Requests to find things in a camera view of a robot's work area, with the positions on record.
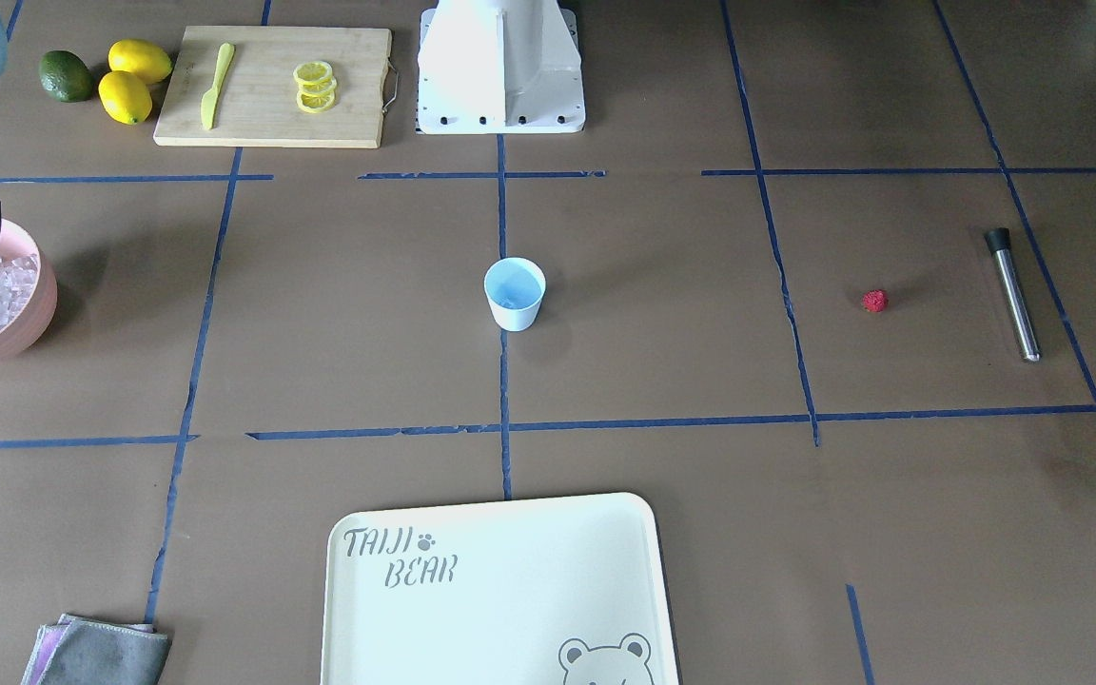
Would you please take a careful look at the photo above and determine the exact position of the light blue paper cup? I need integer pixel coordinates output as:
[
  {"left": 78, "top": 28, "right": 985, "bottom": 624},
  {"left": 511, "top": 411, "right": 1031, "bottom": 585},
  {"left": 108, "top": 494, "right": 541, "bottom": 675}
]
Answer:
[{"left": 482, "top": 256, "right": 547, "bottom": 331}]

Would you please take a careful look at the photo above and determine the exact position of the green avocado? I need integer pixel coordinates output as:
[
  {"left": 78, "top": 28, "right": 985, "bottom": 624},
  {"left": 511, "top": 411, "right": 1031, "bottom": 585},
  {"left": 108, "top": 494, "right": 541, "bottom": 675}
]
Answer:
[{"left": 38, "top": 50, "right": 95, "bottom": 104}]

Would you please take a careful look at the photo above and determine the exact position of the yellow lemon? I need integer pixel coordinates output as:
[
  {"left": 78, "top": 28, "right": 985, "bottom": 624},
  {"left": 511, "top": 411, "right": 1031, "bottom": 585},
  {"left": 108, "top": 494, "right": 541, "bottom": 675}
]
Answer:
[
  {"left": 109, "top": 39, "right": 173, "bottom": 85},
  {"left": 98, "top": 70, "right": 153, "bottom": 126}
]

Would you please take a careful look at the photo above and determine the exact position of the yellow plastic knife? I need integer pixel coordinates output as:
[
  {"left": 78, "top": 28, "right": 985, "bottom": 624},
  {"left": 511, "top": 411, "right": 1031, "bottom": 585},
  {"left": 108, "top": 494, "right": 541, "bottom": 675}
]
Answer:
[{"left": 199, "top": 43, "right": 236, "bottom": 132}]

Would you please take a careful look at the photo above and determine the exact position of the wooden cutting board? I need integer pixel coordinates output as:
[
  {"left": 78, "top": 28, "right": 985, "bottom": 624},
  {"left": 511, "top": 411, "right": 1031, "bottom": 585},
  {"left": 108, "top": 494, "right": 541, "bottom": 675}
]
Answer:
[{"left": 153, "top": 25, "right": 393, "bottom": 150}]

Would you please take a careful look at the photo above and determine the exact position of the lemon slices stack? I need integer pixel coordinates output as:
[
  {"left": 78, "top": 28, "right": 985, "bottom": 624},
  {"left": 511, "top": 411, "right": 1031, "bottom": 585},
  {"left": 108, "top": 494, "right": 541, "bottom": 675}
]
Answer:
[{"left": 292, "top": 60, "right": 338, "bottom": 114}]

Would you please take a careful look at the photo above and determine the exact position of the grey folded cloth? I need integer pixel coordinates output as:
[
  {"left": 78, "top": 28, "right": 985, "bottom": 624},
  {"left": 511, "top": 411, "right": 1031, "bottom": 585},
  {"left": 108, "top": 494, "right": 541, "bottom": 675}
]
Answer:
[{"left": 21, "top": 613, "right": 171, "bottom": 684}]

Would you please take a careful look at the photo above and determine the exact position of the cream bear serving tray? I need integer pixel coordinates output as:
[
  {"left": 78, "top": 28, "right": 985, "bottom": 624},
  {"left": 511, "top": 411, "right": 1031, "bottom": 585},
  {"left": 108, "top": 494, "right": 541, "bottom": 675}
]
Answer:
[{"left": 319, "top": 493, "right": 681, "bottom": 684}]

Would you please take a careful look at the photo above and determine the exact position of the red strawberry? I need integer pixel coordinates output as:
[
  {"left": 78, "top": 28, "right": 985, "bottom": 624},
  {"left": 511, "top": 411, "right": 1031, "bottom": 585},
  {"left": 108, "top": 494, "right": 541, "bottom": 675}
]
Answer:
[{"left": 861, "top": 289, "right": 889, "bottom": 313}]

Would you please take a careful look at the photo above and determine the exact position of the steel muddler with black cap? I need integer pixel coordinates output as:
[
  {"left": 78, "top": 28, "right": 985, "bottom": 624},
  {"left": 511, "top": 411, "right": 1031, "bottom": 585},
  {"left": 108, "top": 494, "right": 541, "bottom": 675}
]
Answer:
[{"left": 984, "top": 228, "right": 1041, "bottom": 363}]

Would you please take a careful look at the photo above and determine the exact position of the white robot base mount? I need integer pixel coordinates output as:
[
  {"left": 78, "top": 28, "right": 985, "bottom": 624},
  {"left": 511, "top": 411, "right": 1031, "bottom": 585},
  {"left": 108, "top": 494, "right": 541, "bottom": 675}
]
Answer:
[{"left": 416, "top": 1, "right": 587, "bottom": 135}]

